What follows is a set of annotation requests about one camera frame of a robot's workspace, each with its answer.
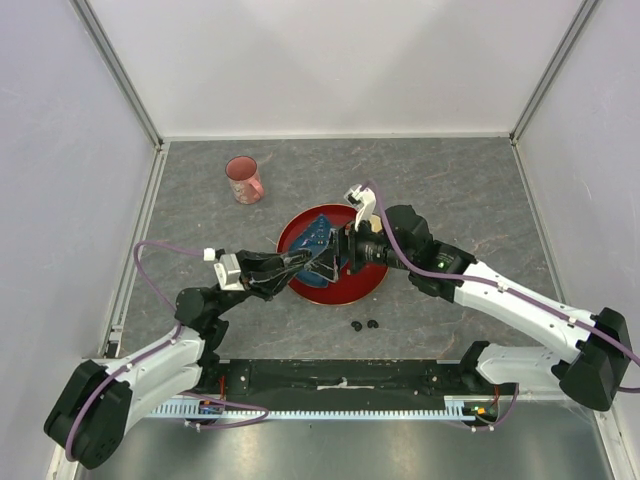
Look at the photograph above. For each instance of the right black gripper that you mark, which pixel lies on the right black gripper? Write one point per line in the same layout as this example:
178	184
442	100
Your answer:
344	245

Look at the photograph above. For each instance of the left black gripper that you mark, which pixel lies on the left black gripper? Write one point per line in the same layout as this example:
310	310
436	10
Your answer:
261	272

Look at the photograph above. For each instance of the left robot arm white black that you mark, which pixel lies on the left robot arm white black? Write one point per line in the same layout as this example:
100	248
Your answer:
104	399

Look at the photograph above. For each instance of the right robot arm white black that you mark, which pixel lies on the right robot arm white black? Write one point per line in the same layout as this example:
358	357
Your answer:
585	355

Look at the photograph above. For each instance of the blue shell-shaped dish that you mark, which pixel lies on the blue shell-shaped dish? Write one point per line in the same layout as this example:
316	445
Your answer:
314	238

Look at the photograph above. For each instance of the red round tray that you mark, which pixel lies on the red round tray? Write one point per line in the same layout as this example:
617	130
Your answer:
350	288

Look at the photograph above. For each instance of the beige ceramic cup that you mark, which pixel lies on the beige ceramic cup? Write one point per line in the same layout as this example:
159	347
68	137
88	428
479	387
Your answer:
376	223

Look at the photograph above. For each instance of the pink floral mug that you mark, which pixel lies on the pink floral mug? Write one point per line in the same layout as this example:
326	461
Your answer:
243	175

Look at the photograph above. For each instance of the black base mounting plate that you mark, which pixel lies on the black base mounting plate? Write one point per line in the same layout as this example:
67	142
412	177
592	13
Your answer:
347	385

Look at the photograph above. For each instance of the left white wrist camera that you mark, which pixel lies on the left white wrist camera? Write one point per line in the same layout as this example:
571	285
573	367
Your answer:
228	273

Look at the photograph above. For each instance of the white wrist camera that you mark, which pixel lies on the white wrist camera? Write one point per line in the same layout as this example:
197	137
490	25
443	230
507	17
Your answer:
228	273
363	200

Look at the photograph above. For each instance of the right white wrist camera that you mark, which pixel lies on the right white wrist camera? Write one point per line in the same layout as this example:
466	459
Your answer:
363	200

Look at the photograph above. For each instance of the slotted grey cable duct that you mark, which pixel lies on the slotted grey cable duct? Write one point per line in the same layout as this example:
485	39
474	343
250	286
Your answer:
192	410

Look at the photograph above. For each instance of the left aluminium frame post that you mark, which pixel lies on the left aluminium frame post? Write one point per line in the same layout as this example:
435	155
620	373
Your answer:
104	46

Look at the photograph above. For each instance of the aluminium frame post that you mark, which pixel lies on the aluminium frame post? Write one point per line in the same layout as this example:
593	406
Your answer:
104	46
560	56

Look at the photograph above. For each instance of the right aluminium frame post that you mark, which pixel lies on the right aluminium frame post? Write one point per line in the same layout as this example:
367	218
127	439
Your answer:
560	56

